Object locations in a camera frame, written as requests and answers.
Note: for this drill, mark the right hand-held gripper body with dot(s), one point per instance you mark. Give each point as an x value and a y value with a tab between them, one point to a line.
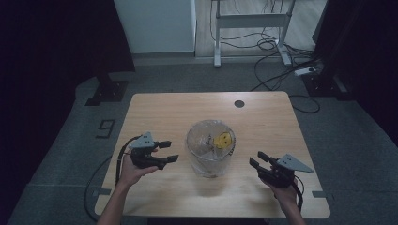
281	175

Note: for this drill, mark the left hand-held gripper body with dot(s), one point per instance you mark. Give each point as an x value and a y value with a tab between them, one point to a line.
144	154

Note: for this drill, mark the clear bag with yellow print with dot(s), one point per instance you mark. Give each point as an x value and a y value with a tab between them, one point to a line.
222	140

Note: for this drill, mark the clear plastic jar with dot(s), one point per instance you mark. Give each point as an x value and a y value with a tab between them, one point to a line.
211	165

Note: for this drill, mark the person's left hand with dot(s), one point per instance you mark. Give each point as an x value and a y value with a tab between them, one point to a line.
134	173

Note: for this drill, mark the person's right hand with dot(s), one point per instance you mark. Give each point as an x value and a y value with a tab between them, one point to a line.
286	197

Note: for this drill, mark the black round table grommet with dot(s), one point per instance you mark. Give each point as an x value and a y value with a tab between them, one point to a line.
239	103

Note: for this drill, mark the black stand base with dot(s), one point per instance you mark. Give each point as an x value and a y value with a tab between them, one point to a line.
109	90
322	86

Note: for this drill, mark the white power strip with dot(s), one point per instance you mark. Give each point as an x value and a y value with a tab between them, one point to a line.
304	71

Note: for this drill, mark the white cabinet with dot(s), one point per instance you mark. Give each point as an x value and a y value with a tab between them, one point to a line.
156	25

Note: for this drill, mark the dark curtain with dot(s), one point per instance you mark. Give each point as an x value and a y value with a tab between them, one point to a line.
369	62
47	62

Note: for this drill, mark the white desk frame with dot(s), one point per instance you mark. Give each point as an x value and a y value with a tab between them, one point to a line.
250	21

